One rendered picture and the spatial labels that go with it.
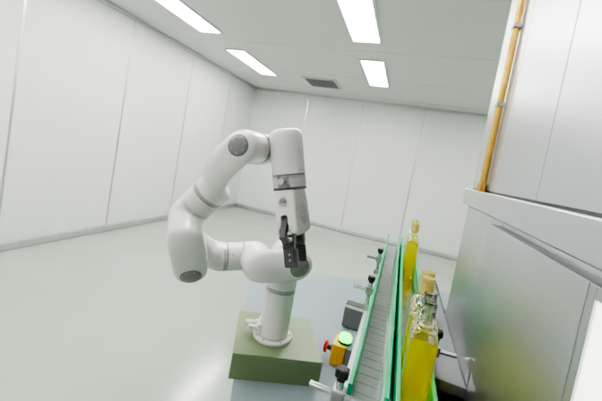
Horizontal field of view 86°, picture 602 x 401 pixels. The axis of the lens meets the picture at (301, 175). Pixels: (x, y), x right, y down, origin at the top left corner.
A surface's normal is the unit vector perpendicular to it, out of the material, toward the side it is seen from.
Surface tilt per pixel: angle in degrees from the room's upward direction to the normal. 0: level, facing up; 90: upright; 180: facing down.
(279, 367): 90
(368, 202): 90
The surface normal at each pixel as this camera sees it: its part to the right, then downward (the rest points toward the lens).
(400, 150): -0.31, 0.00
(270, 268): 0.34, 0.13
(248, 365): 0.10, 0.08
